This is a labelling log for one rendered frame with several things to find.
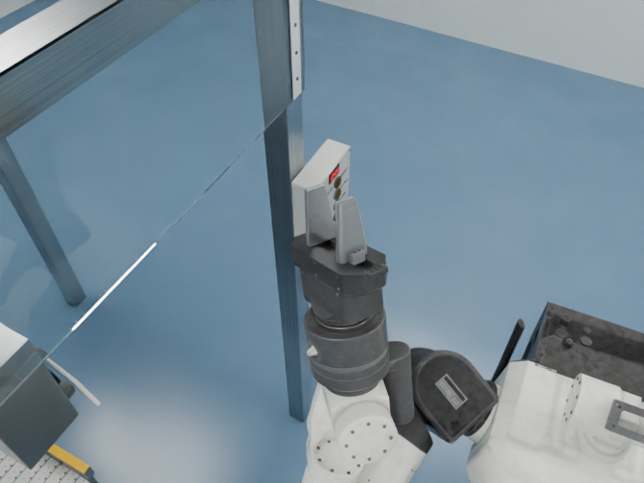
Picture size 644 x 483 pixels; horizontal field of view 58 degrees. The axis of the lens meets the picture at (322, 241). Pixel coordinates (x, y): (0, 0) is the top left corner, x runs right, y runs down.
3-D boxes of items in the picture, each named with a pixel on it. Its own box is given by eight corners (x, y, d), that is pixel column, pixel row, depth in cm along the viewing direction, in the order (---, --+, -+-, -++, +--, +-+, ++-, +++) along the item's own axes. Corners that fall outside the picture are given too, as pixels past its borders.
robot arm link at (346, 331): (336, 218, 66) (347, 309, 71) (263, 247, 61) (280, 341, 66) (412, 254, 56) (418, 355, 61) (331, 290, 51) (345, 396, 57)
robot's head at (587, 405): (563, 397, 77) (585, 363, 71) (644, 427, 74) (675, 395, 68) (554, 441, 73) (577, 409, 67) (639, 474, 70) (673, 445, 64)
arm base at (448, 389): (374, 397, 94) (408, 335, 96) (442, 439, 94) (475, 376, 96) (393, 410, 79) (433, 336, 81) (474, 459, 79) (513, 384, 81)
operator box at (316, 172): (347, 224, 151) (351, 146, 132) (316, 269, 141) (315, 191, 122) (327, 217, 153) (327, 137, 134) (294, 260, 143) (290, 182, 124)
